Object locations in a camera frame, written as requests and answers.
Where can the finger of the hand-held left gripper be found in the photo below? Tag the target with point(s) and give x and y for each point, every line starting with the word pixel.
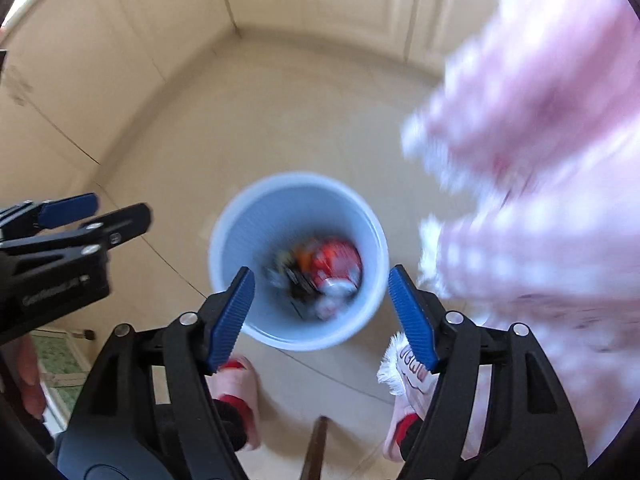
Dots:
pixel 122 222
pixel 70 210

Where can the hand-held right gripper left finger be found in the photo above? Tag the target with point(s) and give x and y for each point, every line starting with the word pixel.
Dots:
pixel 230 320

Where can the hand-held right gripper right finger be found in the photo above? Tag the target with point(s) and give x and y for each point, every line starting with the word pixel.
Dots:
pixel 412 317

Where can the blue plastic bucket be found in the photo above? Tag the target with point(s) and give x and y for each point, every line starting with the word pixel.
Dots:
pixel 250 230

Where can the red and white packet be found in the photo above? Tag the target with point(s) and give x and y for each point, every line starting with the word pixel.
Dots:
pixel 335 260

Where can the person's left hand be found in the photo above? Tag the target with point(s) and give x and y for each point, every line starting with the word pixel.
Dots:
pixel 30 375

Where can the small door stopper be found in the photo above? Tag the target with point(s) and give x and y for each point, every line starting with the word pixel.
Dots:
pixel 85 334

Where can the pink slipper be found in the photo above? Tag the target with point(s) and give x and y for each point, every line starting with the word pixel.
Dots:
pixel 245 385
pixel 400 420

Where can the black snack packet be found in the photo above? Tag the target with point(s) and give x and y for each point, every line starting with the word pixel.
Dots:
pixel 297 285

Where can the person's left leg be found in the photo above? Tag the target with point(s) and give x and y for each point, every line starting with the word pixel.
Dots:
pixel 230 425

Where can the person's leg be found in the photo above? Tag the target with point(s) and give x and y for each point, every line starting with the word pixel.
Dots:
pixel 412 441
pixel 230 425

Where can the person's right leg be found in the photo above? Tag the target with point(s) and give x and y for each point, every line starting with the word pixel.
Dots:
pixel 412 441

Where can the wooden chair leg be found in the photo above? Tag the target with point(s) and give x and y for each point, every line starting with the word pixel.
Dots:
pixel 315 450

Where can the pink checked tablecloth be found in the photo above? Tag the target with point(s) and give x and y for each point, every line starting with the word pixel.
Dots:
pixel 550 160

